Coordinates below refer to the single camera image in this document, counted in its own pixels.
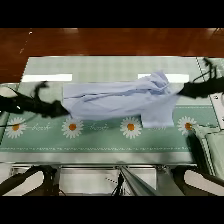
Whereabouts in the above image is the pale green garment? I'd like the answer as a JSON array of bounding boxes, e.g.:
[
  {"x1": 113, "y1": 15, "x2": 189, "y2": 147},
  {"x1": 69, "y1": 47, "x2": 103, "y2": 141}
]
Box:
[{"x1": 189, "y1": 123, "x2": 224, "y2": 182}]

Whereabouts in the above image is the silver frame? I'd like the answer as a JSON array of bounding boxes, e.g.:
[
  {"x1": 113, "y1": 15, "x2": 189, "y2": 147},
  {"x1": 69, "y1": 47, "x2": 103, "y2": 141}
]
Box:
[{"x1": 0, "y1": 91, "x2": 224, "y2": 197}]

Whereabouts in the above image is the light blue shirt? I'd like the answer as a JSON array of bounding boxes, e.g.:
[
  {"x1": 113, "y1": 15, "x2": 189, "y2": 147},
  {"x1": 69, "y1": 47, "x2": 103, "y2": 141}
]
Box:
[{"x1": 62, "y1": 70, "x2": 180, "y2": 130}]

